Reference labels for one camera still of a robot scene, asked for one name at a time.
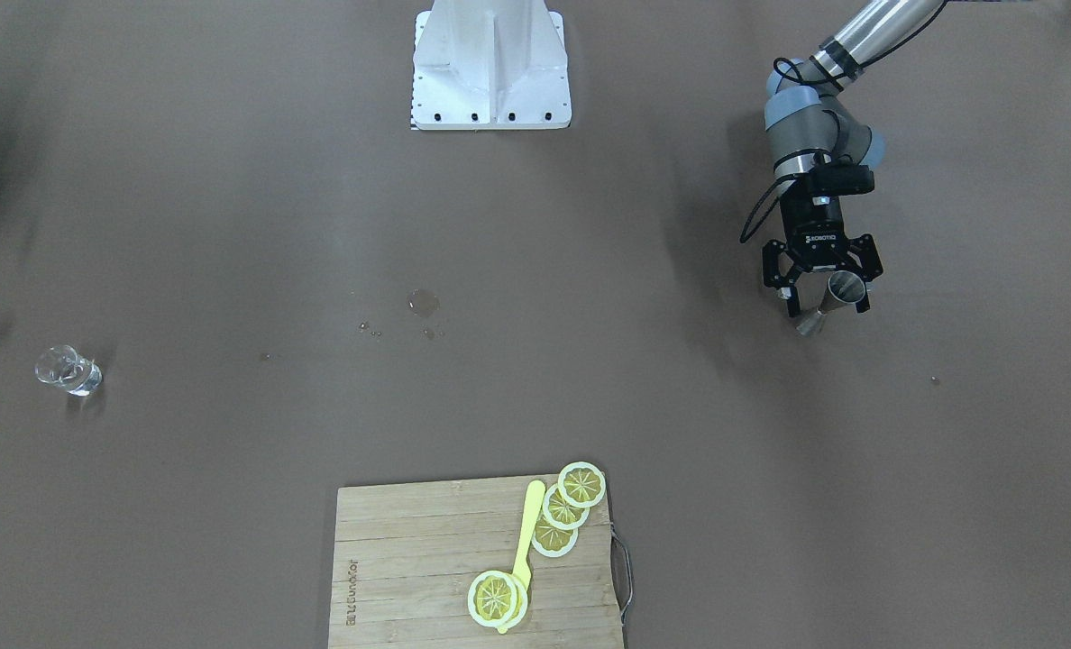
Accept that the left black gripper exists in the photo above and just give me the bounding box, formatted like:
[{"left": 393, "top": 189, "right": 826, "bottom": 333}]
[{"left": 761, "top": 171, "right": 884, "bottom": 319}]

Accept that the steel double jigger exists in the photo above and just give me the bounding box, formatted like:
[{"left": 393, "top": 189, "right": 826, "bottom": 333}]
[{"left": 796, "top": 270, "right": 868, "bottom": 337}]

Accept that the small clear glass cup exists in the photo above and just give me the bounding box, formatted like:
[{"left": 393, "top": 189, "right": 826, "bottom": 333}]
[{"left": 34, "top": 345, "right": 103, "bottom": 398}]

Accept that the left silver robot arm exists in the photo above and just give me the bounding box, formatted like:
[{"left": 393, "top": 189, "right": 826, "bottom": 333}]
[{"left": 740, "top": 1, "right": 945, "bottom": 333}]

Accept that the lemon slice at board corner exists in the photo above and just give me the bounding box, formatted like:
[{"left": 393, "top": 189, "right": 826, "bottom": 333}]
[{"left": 557, "top": 461, "right": 607, "bottom": 508}]

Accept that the overlapping lemon slice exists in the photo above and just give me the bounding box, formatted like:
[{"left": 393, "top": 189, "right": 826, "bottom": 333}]
[
  {"left": 532, "top": 516, "right": 580, "bottom": 558},
  {"left": 541, "top": 485, "right": 590, "bottom": 533}
]

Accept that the bamboo cutting board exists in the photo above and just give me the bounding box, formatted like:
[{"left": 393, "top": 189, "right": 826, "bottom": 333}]
[{"left": 326, "top": 476, "right": 627, "bottom": 648}]

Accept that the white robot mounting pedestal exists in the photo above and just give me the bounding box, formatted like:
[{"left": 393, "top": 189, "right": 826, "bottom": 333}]
[{"left": 409, "top": 1, "right": 573, "bottom": 132}]

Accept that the lemon slice on knife handle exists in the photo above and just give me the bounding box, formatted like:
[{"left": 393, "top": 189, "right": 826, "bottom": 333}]
[{"left": 467, "top": 570, "right": 530, "bottom": 635}]

